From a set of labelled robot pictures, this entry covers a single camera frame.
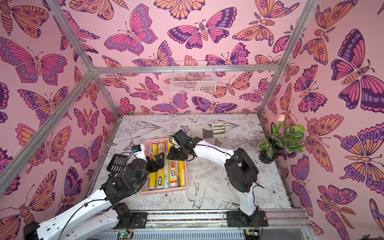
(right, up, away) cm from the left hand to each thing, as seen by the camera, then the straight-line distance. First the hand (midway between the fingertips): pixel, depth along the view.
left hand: (159, 154), depth 75 cm
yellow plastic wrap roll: (-8, -1, +15) cm, 17 cm away
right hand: (+2, -5, +8) cm, 9 cm away
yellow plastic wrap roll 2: (+6, -9, +3) cm, 12 cm away
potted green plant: (+60, +5, -1) cm, 60 cm away
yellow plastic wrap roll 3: (+10, -13, +10) cm, 19 cm away
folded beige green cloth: (+30, +11, +34) cm, 47 cm away
